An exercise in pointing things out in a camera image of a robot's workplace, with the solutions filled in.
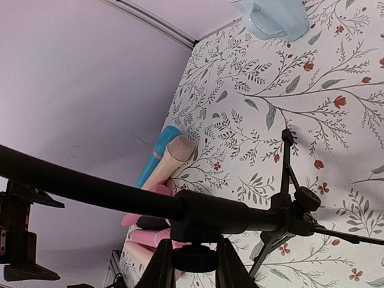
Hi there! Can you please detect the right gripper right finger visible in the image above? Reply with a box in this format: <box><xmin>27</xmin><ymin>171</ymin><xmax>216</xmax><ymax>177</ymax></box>
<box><xmin>215</xmin><ymin>238</ymin><xmax>258</xmax><ymax>288</ymax></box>

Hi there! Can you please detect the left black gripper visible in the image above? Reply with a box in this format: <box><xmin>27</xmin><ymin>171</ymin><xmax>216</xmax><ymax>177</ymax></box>
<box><xmin>1</xmin><ymin>180</ymin><xmax>65</xmax><ymax>282</ymax></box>

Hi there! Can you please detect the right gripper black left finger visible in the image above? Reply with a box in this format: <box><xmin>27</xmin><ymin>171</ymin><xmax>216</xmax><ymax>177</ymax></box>
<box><xmin>136</xmin><ymin>239</ymin><xmax>174</xmax><ymax>288</ymax></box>

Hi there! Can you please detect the black tripod shockmount stand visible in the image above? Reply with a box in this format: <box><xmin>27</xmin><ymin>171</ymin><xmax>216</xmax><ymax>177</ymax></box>
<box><xmin>1</xmin><ymin>129</ymin><xmax>383</xmax><ymax>278</ymax></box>

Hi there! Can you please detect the black microphone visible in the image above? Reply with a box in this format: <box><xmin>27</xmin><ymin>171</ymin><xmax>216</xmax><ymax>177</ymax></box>
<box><xmin>136</xmin><ymin>215</ymin><xmax>170</xmax><ymax>231</ymax></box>

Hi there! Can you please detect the beige pink microphone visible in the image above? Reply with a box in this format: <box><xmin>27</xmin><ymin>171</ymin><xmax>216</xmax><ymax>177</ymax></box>
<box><xmin>142</xmin><ymin>136</ymin><xmax>195</xmax><ymax>190</ymax></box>

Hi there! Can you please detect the blue microphone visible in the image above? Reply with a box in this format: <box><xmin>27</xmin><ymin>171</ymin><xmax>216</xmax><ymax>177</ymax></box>
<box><xmin>136</xmin><ymin>125</ymin><xmax>181</xmax><ymax>188</ymax></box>

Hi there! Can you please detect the pink microphone back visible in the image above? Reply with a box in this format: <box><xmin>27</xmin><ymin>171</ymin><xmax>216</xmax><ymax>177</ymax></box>
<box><xmin>129</xmin><ymin>229</ymin><xmax>171</xmax><ymax>248</ymax></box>

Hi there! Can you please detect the floral table mat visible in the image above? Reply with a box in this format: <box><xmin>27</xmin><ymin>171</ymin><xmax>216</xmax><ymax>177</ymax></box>
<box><xmin>118</xmin><ymin>0</ymin><xmax>384</xmax><ymax>288</ymax></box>

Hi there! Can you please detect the light blue cup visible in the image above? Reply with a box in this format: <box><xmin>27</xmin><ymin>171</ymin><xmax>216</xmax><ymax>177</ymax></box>
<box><xmin>230</xmin><ymin>0</ymin><xmax>310</xmax><ymax>42</ymax></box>

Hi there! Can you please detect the left aluminium frame post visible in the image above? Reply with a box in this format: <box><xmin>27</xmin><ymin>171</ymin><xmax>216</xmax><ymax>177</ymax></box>
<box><xmin>103</xmin><ymin>0</ymin><xmax>199</xmax><ymax>50</ymax></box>

